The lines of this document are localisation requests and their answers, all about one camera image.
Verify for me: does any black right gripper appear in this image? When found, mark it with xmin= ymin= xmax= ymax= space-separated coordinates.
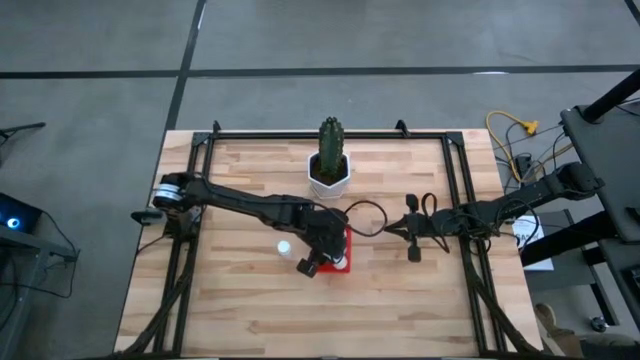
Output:
xmin=383 ymin=194 xmax=439 ymax=263

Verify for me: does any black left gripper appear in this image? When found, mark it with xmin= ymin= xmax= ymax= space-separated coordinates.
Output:
xmin=295 ymin=221 xmax=351 ymax=279

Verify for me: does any red plastic slotted basket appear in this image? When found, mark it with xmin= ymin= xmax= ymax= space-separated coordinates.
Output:
xmin=315 ymin=227 xmax=353 ymax=276

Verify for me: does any white hexagonal plant pot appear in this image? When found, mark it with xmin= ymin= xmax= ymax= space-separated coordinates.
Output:
xmin=306 ymin=151 xmax=352 ymax=200

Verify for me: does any green cactus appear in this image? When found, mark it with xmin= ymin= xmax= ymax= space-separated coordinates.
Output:
xmin=318 ymin=116 xmax=346 ymax=174

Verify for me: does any white paper sheet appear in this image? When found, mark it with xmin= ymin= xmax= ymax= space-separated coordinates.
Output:
xmin=512 ymin=214 xmax=555 ymax=272

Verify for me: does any person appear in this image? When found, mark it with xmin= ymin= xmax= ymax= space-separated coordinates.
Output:
xmin=533 ymin=302 xmax=640 ymax=360

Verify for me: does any black equipment stand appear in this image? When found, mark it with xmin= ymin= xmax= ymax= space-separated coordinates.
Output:
xmin=519 ymin=67 xmax=640 ymax=331

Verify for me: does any grey metal stand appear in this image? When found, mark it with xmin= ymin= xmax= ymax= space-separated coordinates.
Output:
xmin=0 ymin=227 xmax=81 ymax=360

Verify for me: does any black box with blue light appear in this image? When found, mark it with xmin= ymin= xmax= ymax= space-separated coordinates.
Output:
xmin=0 ymin=192 xmax=44 ymax=236

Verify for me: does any black tripod leg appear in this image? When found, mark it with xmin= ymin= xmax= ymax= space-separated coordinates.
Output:
xmin=0 ymin=121 xmax=47 ymax=140

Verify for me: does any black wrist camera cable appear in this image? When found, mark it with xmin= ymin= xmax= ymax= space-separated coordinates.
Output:
xmin=327 ymin=199 xmax=390 ymax=239

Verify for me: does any black aluminium table frame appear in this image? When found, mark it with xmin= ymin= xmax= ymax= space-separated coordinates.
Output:
xmin=149 ymin=119 xmax=506 ymax=359

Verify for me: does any black cable bundle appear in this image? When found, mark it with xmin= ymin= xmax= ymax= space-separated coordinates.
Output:
xmin=462 ymin=257 xmax=544 ymax=357
xmin=117 ymin=239 xmax=194 ymax=359

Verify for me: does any yellow extension cable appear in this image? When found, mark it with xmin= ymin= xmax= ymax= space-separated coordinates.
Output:
xmin=485 ymin=110 xmax=541 ymax=184

